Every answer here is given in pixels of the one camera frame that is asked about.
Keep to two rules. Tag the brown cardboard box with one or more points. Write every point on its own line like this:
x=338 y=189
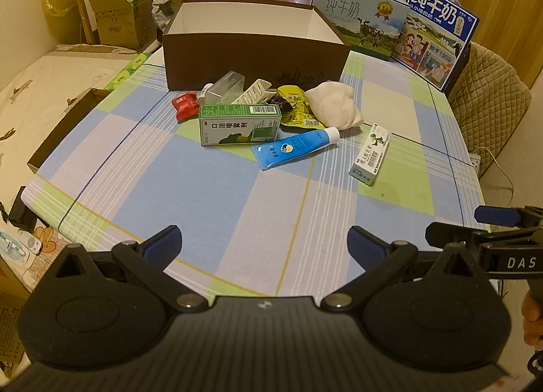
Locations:
x=220 y=61

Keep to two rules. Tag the dark blue milk carton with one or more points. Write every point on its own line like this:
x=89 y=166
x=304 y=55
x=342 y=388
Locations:
x=437 y=44

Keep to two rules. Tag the open brown cardboard carton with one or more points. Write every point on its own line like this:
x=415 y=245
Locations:
x=114 y=23

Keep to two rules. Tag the green tissue bundle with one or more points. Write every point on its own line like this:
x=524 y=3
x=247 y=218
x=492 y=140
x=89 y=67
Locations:
x=123 y=72

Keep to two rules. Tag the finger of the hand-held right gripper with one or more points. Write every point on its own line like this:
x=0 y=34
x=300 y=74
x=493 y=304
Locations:
x=496 y=215
x=449 y=234

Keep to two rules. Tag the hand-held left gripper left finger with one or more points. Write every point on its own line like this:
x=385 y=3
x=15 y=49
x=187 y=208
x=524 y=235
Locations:
x=163 y=242

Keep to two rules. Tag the brown box lid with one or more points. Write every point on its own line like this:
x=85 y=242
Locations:
x=63 y=129

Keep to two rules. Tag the checked tablecloth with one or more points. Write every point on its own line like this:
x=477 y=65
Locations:
x=212 y=205

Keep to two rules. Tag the red candy packet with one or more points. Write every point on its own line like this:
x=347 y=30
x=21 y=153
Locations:
x=186 y=106

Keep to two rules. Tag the white power strip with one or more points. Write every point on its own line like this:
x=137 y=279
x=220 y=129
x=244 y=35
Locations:
x=475 y=160

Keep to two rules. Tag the printed brown carton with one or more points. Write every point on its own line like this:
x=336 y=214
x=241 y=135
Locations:
x=10 y=324

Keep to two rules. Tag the light blue milk carton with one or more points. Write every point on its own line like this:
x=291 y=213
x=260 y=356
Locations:
x=356 y=14

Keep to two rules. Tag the white cloth bag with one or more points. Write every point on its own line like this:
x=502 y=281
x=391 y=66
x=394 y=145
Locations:
x=335 y=103

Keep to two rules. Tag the green carton box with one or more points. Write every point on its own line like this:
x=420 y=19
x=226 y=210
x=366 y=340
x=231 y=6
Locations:
x=237 y=125

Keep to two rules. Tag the quilted chair cover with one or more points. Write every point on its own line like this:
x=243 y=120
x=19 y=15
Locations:
x=488 y=108

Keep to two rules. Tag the bin with trash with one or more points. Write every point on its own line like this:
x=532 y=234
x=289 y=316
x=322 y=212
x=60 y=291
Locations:
x=163 y=6

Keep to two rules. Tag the small white carton box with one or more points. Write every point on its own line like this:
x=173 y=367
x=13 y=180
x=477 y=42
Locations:
x=371 y=154

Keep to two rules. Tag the person's right hand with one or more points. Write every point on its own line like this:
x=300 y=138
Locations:
x=532 y=315

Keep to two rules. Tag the printed bed sheet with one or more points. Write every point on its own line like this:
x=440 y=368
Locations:
x=38 y=91

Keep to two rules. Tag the white plastic tray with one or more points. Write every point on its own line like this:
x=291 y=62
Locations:
x=254 y=93

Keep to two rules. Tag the yellow snack pouch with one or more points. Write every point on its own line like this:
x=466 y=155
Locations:
x=301 y=114

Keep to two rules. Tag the small white device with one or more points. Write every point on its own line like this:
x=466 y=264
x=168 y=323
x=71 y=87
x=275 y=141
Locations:
x=21 y=248

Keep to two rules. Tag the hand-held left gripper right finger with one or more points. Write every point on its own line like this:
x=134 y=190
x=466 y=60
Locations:
x=365 y=243

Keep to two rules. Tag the clear plastic box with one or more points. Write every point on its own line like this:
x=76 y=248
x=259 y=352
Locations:
x=227 y=87

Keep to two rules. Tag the black box-shaped device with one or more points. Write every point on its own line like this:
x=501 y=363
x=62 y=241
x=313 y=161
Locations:
x=21 y=212

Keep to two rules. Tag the blue tube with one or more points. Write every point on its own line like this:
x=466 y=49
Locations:
x=288 y=147

